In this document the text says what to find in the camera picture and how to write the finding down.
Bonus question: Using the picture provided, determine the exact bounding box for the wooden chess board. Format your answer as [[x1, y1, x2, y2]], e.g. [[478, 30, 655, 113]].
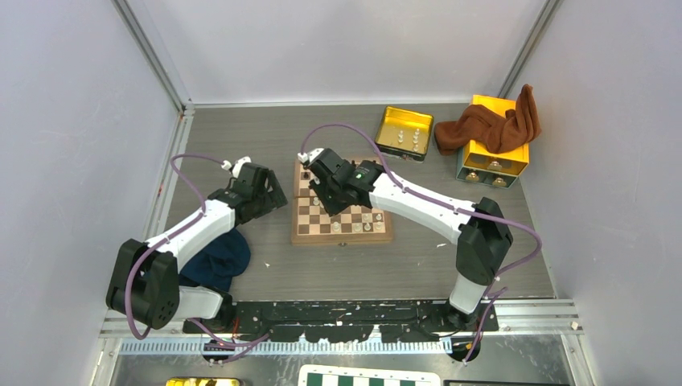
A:
[[291, 161, 394, 246]]

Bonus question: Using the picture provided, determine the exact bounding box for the gold metal tin tray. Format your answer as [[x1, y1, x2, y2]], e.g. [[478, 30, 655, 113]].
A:
[[374, 106, 434, 162]]

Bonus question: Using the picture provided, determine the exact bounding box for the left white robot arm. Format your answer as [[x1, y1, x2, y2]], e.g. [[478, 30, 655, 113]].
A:
[[105, 157, 287, 332]]

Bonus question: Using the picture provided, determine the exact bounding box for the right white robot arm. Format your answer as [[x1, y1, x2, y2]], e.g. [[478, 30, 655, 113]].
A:
[[298, 148, 513, 331]]

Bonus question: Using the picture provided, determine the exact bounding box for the green checkered calibration board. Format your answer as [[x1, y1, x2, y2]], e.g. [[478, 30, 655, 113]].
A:
[[298, 364, 443, 386]]

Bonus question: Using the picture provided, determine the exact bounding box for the dark blue cloth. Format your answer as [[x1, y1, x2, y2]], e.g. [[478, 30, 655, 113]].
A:
[[179, 229, 252, 292]]

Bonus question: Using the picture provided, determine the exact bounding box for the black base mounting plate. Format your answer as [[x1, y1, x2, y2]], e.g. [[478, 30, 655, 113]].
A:
[[183, 299, 499, 343]]

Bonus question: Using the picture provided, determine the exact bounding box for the yellow drawer box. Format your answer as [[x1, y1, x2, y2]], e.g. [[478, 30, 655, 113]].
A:
[[456, 141, 530, 188]]

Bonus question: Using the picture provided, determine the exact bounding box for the brown cloth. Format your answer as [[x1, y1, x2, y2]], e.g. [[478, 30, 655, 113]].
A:
[[434, 84, 542, 155]]

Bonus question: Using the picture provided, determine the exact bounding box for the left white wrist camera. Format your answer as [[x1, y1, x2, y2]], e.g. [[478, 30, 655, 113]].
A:
[[220, 156, 252, 178]]

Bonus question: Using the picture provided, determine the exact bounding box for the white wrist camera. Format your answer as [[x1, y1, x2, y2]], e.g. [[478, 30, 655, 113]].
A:
[[297, 148, 325, 165], [220, 156, 252, 178]]

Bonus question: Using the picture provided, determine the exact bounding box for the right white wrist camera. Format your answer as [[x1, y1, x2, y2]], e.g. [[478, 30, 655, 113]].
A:
[[297, 148, 325, 165]]

